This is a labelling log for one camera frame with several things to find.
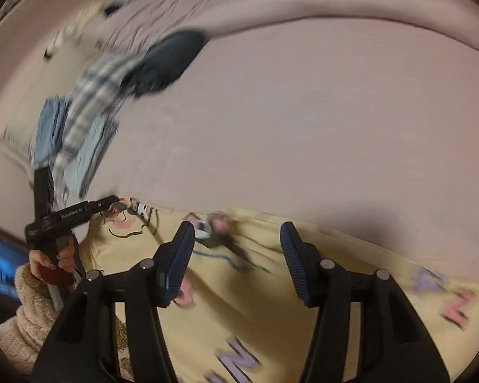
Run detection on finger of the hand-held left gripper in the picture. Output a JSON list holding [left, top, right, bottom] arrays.
[[88, 195, 122, 214]]

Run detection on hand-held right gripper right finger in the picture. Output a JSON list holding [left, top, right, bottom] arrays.
[[280, 221, 451, 383]]

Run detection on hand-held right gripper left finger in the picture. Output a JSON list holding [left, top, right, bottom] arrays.
[[30, 221, 196, 383]]

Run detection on yellow cartoon print pants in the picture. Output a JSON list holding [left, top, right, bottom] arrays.
[[78, 196, 479, 383]]

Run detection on person's left forearm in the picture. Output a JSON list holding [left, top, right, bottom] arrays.
[[0, 263, 73, 372]]

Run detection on person's left hand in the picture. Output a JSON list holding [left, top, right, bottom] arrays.
[[29, 235, 81, 286]]

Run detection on light blue cloth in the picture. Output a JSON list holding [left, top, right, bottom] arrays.
[[30, 96, 120, 198]]

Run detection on grey plaid cloth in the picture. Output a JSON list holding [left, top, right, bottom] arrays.
[[50, 52, 144, 204]]

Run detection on dark navy folded cloth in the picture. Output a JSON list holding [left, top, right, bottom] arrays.
[[120, 28, 208, 98]]

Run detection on white spotted soft item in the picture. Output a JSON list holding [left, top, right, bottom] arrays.
[[44, 8, 108, 61]]

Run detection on lilac wrinkled pillow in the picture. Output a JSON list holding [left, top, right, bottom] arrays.
[[100, 0, 224, 54]]

